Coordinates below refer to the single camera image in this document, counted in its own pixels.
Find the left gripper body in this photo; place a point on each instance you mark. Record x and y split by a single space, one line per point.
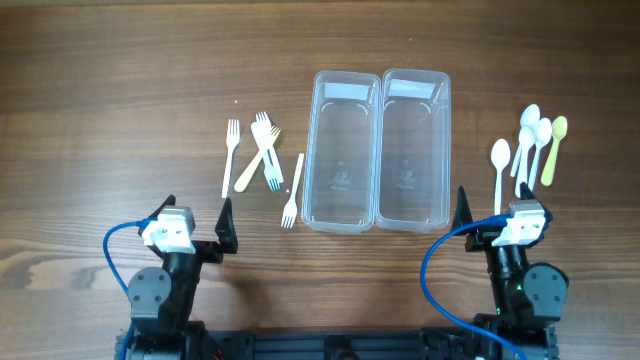
206 251

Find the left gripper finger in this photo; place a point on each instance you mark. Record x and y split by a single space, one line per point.
169 201
225 229

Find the white spoon lone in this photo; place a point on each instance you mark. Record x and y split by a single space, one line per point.
500 158

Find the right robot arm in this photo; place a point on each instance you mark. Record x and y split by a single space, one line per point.
529 299

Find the clear plastic container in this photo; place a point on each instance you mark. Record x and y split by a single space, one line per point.
415 166
338 191

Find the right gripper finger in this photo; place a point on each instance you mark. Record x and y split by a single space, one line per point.
462 215
525 192

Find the yellow fork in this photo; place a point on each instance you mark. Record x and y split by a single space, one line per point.
266 141

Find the yellow-green spoon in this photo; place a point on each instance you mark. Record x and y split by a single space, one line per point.
559 131

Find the white spoon top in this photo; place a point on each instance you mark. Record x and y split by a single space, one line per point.
528 121

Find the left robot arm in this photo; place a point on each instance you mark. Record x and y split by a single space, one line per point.
162 298

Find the white spoon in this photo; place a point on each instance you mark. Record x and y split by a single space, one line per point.
543 133
528 121
525 150

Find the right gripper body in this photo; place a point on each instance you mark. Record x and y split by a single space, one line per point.
481 240

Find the light blue fork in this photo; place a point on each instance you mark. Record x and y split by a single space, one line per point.
260 136

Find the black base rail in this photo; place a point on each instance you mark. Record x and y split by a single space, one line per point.
427 343

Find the white fork pile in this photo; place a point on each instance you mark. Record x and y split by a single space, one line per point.
264 119

